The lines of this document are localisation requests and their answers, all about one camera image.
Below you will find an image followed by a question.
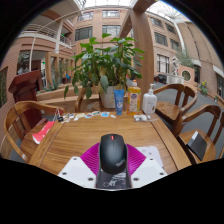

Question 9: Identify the grey statue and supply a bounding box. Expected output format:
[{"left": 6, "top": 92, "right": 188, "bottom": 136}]
[{"left": 18, "top": 54, "right": 31, "bottom": 75}]

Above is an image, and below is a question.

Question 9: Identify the wooden armchair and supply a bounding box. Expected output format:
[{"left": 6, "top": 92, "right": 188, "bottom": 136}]
[
  {"left": 173, "top": 103, "right": 224, "bottom": 164},
  {"left": 74, "top": 87, "right": 101, "bottom": 113},
  {"left": 154, "top": 83, "right": 198, "bottom": 134},
  {"left": 0, "top": 100, "right": 66, "bottom": 164}
]

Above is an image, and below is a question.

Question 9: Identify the dark red wooden lectern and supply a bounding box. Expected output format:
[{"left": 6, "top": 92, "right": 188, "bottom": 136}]
[{"left": 8, "top": 69, "right": 44, "bottom": 131}]

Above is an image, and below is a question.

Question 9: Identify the small white plastic packet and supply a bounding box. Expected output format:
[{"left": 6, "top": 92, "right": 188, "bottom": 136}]
[{"left": 133, "top": 114, "right": 152, "bottom": 122}]

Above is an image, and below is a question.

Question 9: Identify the yellow liquid bottle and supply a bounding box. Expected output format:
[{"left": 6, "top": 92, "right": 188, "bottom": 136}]
[{"left": 126, "top": 79, "right": 142, "bottom": 116}]

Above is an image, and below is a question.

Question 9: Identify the green plant in white pot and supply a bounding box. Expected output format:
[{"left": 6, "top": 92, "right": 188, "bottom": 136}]
[{"left": 63, "top": 33, "right": 145, "bottom": 109}]

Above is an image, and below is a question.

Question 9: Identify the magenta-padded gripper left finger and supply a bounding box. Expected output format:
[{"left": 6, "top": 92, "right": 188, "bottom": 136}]
[{"left": 58, "top": 142, "right": 101, "bottom": 189}]

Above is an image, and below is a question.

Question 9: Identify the black notebook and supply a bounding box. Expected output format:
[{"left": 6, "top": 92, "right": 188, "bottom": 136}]
[{"left": 186, "top": 130, "right": 211, "bottom": 161}]

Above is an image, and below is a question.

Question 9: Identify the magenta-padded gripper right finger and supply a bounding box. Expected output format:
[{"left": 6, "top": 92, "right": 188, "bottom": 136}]
[{"left": 124, "top": 143, "right": 168, "bottom": 189}]

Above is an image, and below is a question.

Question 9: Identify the black computer mouse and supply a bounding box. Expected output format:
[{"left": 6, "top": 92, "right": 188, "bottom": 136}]
[{"left": 98, "top": 133, "right": 129, "bottom": 175}]

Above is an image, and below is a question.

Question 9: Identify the white pump bottle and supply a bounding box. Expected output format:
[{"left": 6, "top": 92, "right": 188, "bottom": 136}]
[{"left": 141, "top": 83, "right": 158, "bottom": 115}]

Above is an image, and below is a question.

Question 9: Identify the grey white printed mouse pad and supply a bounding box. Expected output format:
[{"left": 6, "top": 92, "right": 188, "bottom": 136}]
[{"left": 96, "top": 145, "right": 164, "bottom": 190}]

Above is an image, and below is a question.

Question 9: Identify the blue tube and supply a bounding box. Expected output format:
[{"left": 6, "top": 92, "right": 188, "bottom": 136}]
[{"left": 113, "top": 89, "right": 125, "bottom": 116}]

